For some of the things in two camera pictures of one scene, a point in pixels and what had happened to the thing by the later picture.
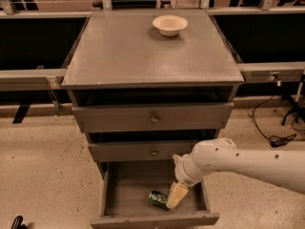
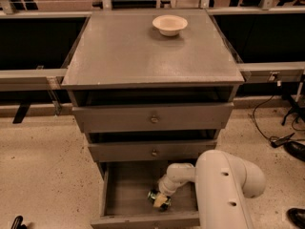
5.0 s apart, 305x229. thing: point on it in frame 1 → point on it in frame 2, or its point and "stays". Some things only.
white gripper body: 180,172 → 164,188
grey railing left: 31,79 stays
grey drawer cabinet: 148,87 stays
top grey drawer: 135,117 stays
